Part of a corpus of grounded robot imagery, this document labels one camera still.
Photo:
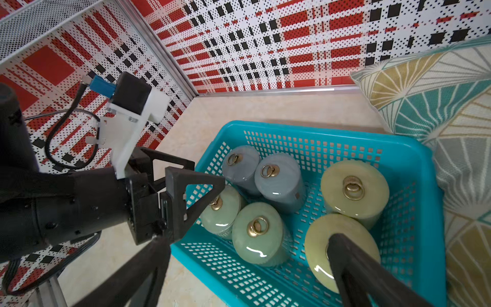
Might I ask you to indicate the yellow tea canister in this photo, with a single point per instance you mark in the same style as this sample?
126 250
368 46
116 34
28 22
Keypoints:
317 241
355 189

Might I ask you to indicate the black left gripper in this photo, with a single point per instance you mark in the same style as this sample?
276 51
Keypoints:
146 215

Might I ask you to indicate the geometric fan pattern pillow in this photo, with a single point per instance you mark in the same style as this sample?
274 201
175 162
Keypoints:
441 98

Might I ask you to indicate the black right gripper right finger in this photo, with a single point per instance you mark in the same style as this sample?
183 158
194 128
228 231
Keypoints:
362 281

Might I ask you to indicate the yellow tea canister front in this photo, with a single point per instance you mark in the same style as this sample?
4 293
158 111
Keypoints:
317 241

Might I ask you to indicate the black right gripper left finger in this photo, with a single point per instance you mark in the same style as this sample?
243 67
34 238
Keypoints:
138 282

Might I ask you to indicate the white wire mesh shelf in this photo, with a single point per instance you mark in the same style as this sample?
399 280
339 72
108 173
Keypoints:
30 23

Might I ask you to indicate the teal plastic basket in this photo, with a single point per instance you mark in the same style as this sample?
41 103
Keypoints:
409 234

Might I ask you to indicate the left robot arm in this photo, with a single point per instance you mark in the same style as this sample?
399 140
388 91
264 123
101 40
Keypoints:
159 194

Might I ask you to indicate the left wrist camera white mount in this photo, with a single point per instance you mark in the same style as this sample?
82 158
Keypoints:
132 103

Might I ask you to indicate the green tea canister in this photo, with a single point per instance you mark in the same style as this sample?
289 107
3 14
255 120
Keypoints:
219 216
260 236

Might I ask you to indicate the yellow tea canister back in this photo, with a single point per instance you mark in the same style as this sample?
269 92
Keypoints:
355 189

